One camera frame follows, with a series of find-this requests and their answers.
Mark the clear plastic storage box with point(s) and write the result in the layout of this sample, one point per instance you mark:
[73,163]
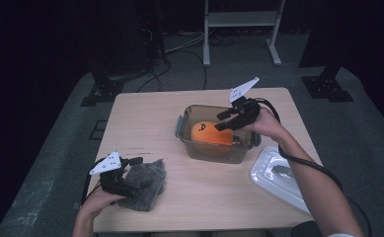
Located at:
[212,156]

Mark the orange plush toy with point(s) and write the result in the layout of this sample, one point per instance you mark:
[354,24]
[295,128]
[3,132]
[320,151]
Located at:
[209,135]

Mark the person's left hand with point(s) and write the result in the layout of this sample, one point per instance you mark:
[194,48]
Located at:
[97,204]

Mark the black equipment stand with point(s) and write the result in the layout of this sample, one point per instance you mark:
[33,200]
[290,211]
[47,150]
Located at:
[153,33]

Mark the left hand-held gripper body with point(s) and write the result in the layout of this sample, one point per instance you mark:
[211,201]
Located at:
[114,181]

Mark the white metal stand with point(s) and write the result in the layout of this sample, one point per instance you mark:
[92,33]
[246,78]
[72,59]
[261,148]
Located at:
[242,18]

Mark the grey cloth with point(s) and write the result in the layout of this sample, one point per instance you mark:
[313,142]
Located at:
[146,197]

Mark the dark rounded object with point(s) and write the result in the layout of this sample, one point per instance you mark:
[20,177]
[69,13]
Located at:
[309,229]

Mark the black stand base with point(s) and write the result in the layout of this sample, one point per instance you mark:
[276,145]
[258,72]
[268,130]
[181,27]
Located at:
[104,92]
[326,87]

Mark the person's white shirt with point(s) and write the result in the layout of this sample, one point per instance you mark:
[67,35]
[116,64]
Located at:
[341,235]

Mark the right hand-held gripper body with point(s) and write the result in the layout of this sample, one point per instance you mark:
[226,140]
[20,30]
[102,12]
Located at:
[245,110]

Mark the person's right hand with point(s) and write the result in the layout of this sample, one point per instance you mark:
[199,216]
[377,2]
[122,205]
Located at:
[268,125]

